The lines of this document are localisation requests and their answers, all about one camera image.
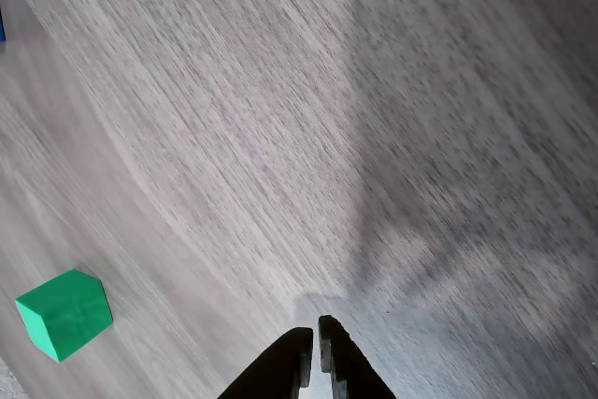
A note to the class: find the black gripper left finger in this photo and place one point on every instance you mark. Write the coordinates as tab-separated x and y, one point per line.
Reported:
280	366

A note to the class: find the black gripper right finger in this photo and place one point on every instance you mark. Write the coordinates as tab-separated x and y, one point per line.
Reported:
348	366

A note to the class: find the green cube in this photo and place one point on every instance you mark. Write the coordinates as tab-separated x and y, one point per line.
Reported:
65	315

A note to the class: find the blue cube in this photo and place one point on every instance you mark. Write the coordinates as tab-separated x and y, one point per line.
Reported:
2	25

